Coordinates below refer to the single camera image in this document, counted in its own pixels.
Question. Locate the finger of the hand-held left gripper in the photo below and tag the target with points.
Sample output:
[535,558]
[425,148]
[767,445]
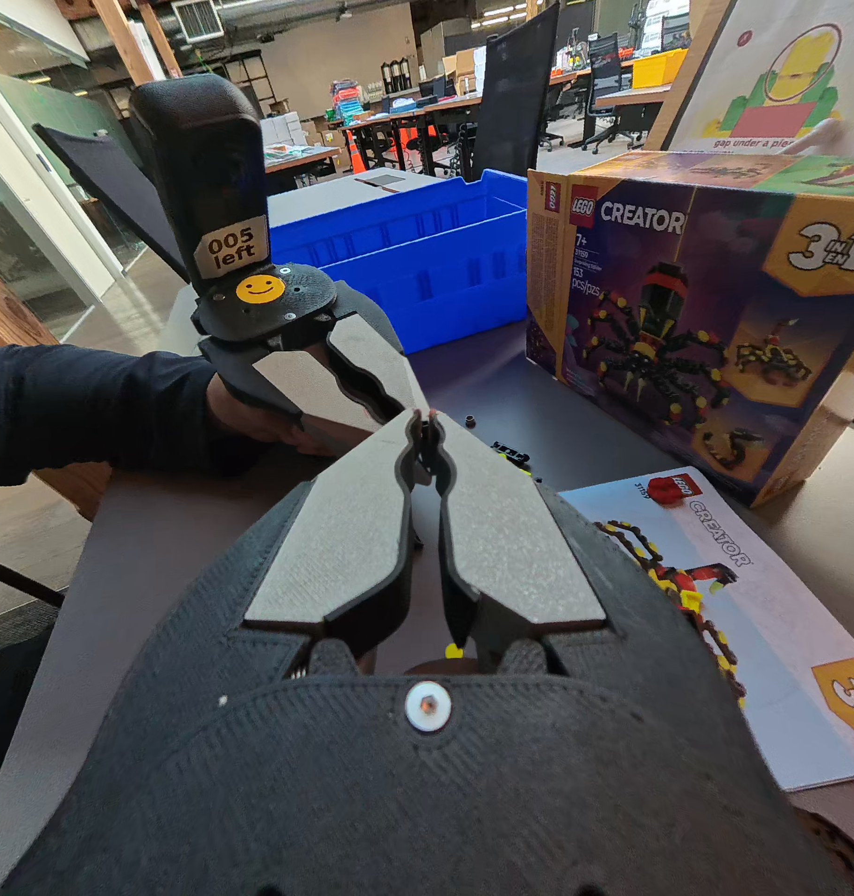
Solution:
[378,357]
[308,385]

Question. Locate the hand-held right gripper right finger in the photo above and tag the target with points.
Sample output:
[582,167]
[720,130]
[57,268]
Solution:
[518,553]

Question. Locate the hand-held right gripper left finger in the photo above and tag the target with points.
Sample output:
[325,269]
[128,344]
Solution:
[343,553]

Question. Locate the person's left forearm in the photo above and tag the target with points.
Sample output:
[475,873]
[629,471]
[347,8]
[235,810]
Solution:
[84,413]

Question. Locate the black yellow lego subassembly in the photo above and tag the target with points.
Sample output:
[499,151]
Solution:
[511,453]

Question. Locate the red round lego piece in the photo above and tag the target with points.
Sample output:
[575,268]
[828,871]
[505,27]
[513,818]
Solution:
[666,491]

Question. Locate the lego set box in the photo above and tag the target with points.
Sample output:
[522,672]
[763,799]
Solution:
[679,315]

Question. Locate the person's left hand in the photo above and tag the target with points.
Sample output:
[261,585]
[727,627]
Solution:
[252,423]

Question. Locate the blue plastic bin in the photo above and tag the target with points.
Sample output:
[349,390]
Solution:
[434,280]

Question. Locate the dark chair back panel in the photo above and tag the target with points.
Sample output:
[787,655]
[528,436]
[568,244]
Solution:
[112,196]

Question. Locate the orange traffic cone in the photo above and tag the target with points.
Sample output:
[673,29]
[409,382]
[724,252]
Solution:
[357,154]

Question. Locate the stack of colourful cloths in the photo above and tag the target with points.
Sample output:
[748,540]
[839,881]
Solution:
[350,101]

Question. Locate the long work table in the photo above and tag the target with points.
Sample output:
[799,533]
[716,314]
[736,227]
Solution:
[427,108]

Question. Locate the scorpion cover instruction booklet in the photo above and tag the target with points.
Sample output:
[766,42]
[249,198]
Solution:
[784,630]

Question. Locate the black mesh office chair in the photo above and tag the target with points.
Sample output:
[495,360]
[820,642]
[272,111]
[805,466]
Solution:
[514,91]

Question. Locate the black wheeled office chair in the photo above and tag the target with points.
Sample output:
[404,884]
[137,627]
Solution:
[604,70]

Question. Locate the yellow storage bin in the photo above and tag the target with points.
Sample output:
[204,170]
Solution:
[658,68]

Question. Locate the printed instruction sheet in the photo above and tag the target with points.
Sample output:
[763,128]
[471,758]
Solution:
[784,42]

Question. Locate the wall air vent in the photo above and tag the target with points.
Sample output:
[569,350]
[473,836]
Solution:
[197,19]

